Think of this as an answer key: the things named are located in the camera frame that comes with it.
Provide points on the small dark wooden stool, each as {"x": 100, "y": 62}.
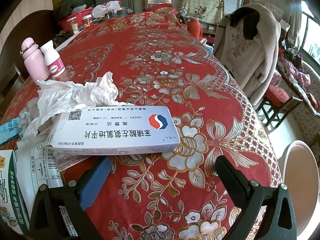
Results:
{"x": 280, "y": 112}

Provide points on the white plastic bag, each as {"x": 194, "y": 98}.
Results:
{"x": 102, "y": 8}

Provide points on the white plastic bucket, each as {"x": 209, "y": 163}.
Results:
{"x": 300, "y": 180}

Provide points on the white printed sachet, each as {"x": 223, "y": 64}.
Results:
{"x": 35, "y": 170}

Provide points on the floral checked cover cloth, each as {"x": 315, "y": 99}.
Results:
{"x": 202, "y": 5}

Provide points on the floral sofa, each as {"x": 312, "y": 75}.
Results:
{"x": 302, "y": 120}

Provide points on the black plastic bag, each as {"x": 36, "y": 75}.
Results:
{"x": 70, "y": 3}

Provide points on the red floral tablecloth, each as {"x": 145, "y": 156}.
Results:
{"x": 150, "y": 80}

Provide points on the paper leaflet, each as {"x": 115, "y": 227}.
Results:
{"x": 67, "y": 161}

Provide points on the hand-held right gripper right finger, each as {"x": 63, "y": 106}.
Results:
{"x": 232, "y": 180}

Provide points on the white medicine box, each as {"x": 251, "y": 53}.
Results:
{"x": 112, "y": 132}

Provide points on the light blue packet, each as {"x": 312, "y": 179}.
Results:
{"x": 10, "y": 130}

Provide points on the red stool cushion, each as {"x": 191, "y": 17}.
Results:
{"x": 275, "y": 95}

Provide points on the flat gift box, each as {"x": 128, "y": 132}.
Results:
{"x": 158, "y": 2}

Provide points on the white pill bottle pink label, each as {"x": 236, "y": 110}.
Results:
{"x": 53, "y": 65}

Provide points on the red thermos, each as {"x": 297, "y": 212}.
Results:
{"x": 195, "y": 28}

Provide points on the round-backed dark wooden chair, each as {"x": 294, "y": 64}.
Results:
{"x": 15, "y": 35}

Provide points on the pile of pink clothes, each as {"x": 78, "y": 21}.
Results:
{"x": 295, "y": 67}

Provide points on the beige coat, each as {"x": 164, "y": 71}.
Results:
{"x": 245, "y": 55}

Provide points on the large window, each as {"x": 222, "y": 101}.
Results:
{"x": 310, "y": 35}

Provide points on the white tissue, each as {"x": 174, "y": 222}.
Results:
{"x": 75, "y": 92}

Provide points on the green and white carton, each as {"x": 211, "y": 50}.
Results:
{"x": 10, "y": 185}

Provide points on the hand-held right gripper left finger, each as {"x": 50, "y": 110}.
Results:
{"x": 96, "y": 180}

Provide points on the red plastic basin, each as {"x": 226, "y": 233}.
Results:
{"x": 65, "y": 24}

